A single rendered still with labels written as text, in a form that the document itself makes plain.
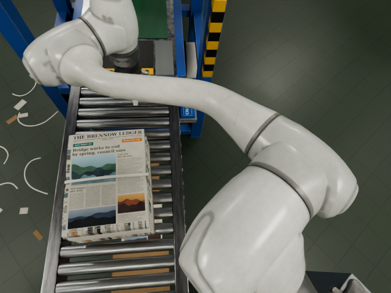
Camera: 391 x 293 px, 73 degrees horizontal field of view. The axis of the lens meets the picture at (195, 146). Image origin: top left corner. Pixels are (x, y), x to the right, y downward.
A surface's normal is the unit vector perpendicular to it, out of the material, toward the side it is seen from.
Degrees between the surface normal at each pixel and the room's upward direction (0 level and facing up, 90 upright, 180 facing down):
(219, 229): 28
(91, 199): 1
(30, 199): 0
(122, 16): 75
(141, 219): 5
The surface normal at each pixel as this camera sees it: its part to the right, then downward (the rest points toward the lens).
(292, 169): 0.02, -0.56
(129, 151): 0.06, -0.36
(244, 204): -0.27, -0.64
